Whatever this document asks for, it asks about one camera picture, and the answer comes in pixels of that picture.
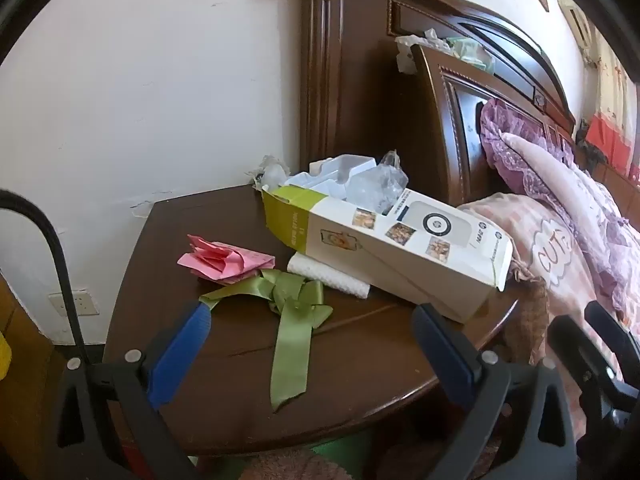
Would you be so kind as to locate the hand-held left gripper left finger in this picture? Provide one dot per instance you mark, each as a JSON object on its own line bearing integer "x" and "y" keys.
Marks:
{"x": 180, "y": 355}

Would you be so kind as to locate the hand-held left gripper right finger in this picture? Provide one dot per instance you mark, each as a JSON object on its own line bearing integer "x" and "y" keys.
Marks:
{"x": 445, "y": 355}

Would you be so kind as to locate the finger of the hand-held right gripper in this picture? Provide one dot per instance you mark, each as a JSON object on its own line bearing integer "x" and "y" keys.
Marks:
{"x": 580, "y": 355}
{"x": 615, "y": 332}

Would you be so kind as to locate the green satin ribbon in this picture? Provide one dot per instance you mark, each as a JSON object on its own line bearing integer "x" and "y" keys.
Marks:
{"x": 292, "y": 340}

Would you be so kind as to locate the white paper towel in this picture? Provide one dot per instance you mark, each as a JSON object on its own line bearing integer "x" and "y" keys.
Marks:
{"x": 325, "y": 275}

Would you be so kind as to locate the clear plastic bag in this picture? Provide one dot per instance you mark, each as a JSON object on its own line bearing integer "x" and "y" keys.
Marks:
{"x": 375, "y": 185}

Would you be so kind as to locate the white plastic tray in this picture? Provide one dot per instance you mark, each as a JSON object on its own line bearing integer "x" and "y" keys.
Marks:
{"x": 345, "y": 167}

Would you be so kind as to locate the teal wet wipes pack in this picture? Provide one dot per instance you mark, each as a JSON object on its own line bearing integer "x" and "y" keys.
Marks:
{"x": 472, "y": 55}

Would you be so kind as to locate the brown dotted bed cloth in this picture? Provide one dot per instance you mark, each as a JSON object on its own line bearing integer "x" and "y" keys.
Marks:
{"x": 530, "y": 320}

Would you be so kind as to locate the dark wooden nightstand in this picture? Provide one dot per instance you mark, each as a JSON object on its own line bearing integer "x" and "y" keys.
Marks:
{"x": 360, "y": 360}

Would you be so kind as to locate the pink folded paper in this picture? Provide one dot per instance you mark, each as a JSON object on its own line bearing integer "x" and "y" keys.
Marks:
{"x": 225, "y": 260}

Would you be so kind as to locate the white cardboard box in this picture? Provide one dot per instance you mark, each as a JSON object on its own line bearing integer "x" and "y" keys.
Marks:
{"x": 380, "y": 260}

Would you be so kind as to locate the orange wooden door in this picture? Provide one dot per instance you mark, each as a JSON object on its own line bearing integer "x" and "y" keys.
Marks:
{"x": 25, "y": 410}

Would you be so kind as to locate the yellow fleece coat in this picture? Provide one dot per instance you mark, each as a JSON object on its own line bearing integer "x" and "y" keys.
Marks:
{"x": 4, "y": 350}

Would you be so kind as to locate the pale pink pillow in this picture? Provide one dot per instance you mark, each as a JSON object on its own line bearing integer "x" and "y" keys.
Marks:
{"x": 545, "y": 170}

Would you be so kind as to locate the red cloth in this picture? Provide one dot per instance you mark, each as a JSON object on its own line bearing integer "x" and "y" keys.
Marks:
{"x": 620, "y": 145}

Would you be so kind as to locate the low wooden headboard panel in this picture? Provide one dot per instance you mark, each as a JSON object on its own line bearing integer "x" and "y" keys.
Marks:
{"x": 450, "y": 135}

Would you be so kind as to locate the purple lace pillow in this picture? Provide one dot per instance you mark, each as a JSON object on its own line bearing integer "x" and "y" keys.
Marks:
{"x": 505, "y": 125}

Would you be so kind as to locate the pale yellow curtain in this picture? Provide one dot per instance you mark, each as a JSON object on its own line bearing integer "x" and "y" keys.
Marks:
{"x": 615, "y": 85}

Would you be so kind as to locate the tall carved wooden headboard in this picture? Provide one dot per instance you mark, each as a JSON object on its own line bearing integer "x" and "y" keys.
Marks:
{"x": 345, "y": 85}

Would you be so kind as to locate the white crumpled plastic bag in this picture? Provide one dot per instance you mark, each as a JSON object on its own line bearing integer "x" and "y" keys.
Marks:
{"x": 406, "y": 55}

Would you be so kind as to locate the white wall socket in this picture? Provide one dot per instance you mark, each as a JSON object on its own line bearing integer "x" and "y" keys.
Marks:
{"x": 86, "y": 304}
{"x": 57, "y": 305}

